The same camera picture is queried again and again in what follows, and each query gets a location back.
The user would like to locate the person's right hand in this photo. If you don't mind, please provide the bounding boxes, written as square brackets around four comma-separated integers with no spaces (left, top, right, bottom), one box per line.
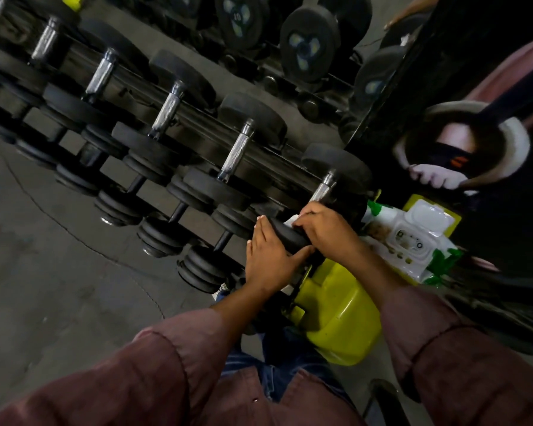
[291,201,365,267]

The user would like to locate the person's left hand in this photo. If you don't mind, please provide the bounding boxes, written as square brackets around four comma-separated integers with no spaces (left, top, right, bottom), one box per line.
[244,215,316,293]

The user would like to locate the black dumbbell chrome handle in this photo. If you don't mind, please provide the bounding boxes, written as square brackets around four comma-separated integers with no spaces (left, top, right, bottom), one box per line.
[266,143,374,267]
[182,92,288,212]

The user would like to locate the row of ribbed plate dumbbells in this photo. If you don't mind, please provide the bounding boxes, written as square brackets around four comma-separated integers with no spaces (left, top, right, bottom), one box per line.
[0,62,261,296]

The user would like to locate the white green wet wipes packet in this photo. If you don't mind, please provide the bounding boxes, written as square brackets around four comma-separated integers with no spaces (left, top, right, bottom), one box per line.
[362,199,465,287]

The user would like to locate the person's right forearm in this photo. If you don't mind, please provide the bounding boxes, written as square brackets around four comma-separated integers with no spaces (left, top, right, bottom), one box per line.
[346,243,533,426]

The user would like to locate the person's left forearm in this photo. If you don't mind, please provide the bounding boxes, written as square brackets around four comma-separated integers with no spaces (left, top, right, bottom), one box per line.
[0,279,290,426]

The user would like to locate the person's blue jeans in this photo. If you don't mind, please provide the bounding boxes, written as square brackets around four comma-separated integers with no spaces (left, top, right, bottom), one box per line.
[221,323,352,402]

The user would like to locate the black curved metal bar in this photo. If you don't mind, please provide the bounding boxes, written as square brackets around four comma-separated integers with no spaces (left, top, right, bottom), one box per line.
[364,379,410,426]

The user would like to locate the gymnast wall poster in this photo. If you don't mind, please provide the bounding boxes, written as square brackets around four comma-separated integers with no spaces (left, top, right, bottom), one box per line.
[344,0,533,280]

